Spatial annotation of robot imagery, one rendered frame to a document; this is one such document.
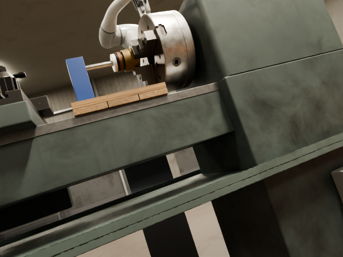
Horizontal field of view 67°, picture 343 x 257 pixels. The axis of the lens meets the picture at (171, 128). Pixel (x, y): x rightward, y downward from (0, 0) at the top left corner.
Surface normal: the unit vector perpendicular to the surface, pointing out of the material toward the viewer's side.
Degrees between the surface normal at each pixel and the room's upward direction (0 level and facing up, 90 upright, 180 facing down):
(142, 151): 90
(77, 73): 90
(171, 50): 112
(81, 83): 90
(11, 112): 90
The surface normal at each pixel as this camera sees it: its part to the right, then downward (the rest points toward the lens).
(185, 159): 0.15, -0.16
